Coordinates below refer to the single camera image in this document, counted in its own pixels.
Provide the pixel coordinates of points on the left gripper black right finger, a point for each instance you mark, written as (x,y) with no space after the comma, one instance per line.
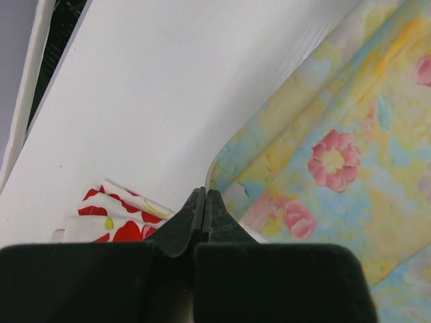
(238,279)

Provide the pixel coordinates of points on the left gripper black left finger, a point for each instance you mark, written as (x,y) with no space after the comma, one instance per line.
(148,281)

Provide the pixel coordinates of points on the red poppy print skirt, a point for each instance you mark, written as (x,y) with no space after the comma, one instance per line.
(112,213)

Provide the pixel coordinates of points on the pastel floral skirt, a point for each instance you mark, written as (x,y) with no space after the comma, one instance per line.
(340,153)

